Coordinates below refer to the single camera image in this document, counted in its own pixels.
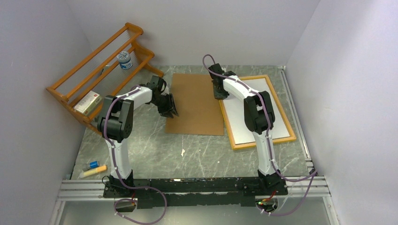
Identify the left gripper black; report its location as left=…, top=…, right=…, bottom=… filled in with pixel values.
left=152, top=94, right=178, bottom=120

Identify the building and sky photo print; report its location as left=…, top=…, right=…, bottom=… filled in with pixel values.
left=222, top=77, right=293, bottom=146

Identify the yellow wooden picture frame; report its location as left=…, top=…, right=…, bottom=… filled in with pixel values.
left=218, top=74, right=297, bottom=151

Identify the brown cardboard backing board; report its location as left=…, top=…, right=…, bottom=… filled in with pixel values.
left=165, top=73, right=224, bottom=136

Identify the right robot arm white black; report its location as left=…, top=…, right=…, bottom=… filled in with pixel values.
left=207, top=63, right=286, bottom=195

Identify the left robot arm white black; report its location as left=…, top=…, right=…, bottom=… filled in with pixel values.
left=97, top=75, right=178, bottom=197

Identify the white blue lidded jar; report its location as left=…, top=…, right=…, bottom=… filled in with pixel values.
left=116, top=51, right=132, bottom=70

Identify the orange wooden shelf rack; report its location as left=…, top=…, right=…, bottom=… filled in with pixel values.
left=46, top=22, right=164, bottom=134

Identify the white red cardboard box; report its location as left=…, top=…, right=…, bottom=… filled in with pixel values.
left=74, top=90, right=102, bottom=116

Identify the yellow glue stick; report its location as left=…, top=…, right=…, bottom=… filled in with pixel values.
left=79, top=165, right=107, bottom=178

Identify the blue capped small tube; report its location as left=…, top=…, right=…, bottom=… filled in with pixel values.
left=82, top=161, right=99, bottom=172

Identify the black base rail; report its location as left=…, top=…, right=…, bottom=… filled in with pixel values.
left=103, top=174, right=288, bottom=209

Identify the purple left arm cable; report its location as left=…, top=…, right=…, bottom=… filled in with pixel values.
left=102, top=84, right=167, bottom=225

